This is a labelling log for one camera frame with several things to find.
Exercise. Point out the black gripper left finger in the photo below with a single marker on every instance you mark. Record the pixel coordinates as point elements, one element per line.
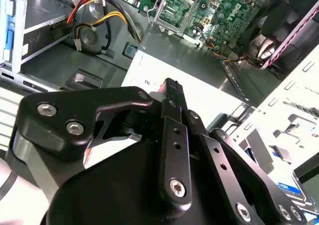
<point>112,98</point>

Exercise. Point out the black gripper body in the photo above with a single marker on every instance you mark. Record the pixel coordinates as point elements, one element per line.
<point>112,190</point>

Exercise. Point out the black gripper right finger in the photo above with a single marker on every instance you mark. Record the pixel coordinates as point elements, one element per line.
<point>213,157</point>

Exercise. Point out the hard disk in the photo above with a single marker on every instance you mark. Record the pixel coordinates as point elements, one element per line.
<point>286,187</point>

